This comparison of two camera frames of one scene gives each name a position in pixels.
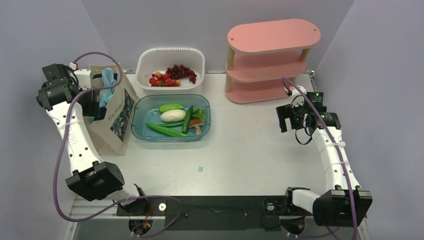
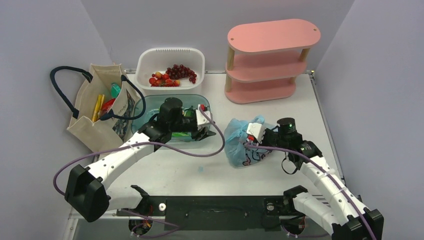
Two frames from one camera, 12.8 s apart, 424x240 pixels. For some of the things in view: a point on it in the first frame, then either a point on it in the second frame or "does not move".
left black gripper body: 88,102 -> 184,124
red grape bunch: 180,71 does not move
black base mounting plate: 210,213 does not move
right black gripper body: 295,113 -> 272,137
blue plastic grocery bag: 108,81 -> 234,139
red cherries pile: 162,80 does not move
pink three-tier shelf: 261,55 does not move
